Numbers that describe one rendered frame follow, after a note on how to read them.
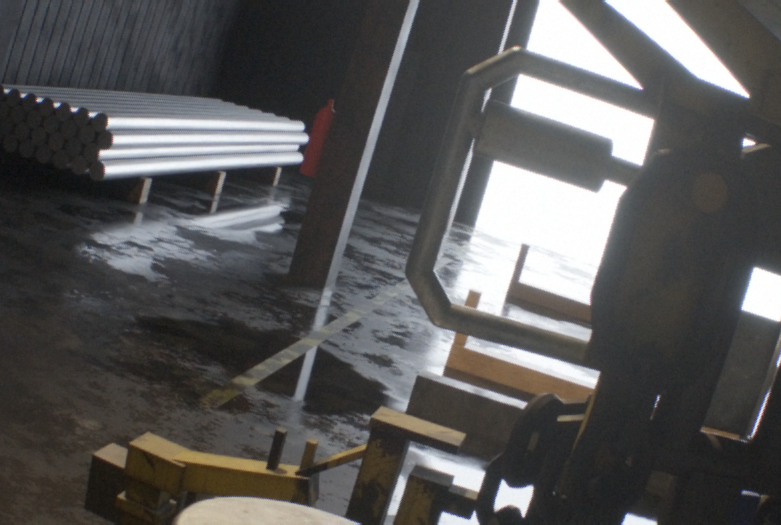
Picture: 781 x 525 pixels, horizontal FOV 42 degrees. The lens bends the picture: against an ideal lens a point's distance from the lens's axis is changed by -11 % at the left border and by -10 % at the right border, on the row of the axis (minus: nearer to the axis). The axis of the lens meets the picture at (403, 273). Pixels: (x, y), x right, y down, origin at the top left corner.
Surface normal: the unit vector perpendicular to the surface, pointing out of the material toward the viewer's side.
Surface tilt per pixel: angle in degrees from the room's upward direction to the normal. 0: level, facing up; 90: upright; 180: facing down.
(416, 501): 90
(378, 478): 90
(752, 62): 90
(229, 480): 90
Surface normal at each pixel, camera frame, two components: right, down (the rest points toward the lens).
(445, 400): -0.19, 0.11
